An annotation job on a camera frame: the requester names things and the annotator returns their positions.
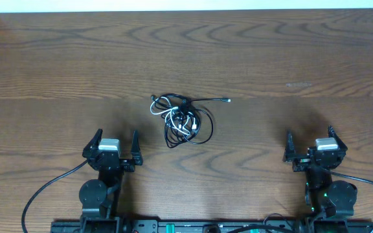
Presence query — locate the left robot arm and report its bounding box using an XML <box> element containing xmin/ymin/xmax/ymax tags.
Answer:
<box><xmin>78</xmin><ymin>129</ymin><xmax>143</xmax><ymax>233</ymax></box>

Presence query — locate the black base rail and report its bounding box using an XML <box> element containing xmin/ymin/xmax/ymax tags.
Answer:
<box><xmin>50</xmin><ymin>218</ymin><xmax>373</xmax><ymax>233</ymax></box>

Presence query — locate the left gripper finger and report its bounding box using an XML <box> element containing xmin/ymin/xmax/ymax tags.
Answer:
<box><xmin>130</xmin><ymin>130</ymin><xmax>143</xmax><ymax>166</ymax></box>
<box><xmin>82</xmin><ymin>129</ymin><xmax>103</xmax><ymax>155</ymax></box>

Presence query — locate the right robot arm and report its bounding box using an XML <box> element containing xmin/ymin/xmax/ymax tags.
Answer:
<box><xmin>283</xmin><ymin>126</ymin><xmax>357</xmax><ymax>232</ymax></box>

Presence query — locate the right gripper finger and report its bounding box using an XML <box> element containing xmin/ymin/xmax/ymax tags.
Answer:
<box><xmin>327</xmin><ymin>125</ymin><xmax>348</xmax><ymax>151</ymax></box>
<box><xmin>282</xmin><ymin>131</ymin><xmax>296</xmax><ymax>162</ymax></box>

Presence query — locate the white cable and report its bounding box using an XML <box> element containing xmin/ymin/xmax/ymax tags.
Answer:
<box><xmin>150</xmin><ymin>96</ymin><xmax>198</xmax><ymax>137</ymax></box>

